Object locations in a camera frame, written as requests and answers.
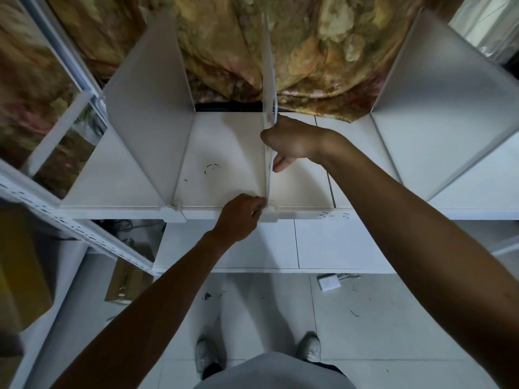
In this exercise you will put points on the person's left thumb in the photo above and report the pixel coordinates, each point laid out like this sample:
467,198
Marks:
259,210

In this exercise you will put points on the white shelf divider panel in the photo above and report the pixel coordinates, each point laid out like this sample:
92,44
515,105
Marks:
442,113
152,109

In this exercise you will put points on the yellow panel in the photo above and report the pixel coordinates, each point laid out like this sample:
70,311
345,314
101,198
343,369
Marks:
22,271

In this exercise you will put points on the clear plastic sheet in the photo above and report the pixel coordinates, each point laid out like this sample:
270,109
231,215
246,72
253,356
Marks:
486,24

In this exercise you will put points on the person's white left shoe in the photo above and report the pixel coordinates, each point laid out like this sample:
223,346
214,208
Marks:
206,356

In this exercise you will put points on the small white box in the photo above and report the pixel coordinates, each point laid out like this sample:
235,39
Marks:
327,283

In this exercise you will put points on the person's grey shirt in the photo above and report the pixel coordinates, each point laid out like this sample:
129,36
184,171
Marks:
275,372

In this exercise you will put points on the thin white shelf divider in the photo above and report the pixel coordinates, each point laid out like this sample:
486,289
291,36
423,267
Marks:
268,76

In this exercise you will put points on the person's white shoe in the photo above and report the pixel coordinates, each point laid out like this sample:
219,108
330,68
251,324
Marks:
206,356
309,348

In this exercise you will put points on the white perforated shelf upright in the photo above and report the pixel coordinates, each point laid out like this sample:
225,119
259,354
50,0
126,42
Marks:
73,226

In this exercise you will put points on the person's right hand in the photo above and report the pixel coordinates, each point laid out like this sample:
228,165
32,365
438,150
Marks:
302,139

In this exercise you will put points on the person's white right shoe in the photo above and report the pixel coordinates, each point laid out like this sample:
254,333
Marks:
309,348

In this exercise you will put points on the floral patterned curtain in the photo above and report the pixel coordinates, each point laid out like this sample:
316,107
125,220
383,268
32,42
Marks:
324,48

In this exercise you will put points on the person's left forearm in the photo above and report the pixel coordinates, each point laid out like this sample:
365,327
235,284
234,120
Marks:
150,315

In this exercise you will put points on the person's right thumb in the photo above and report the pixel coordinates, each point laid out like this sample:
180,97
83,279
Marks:
284,163

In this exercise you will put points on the person's right forearm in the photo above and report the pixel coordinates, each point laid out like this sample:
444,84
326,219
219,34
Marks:
425,247

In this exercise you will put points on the brown cardboard box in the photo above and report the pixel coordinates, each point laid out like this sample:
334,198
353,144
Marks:
127,281

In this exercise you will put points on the person's left hand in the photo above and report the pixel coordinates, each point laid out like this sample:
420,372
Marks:
235,218

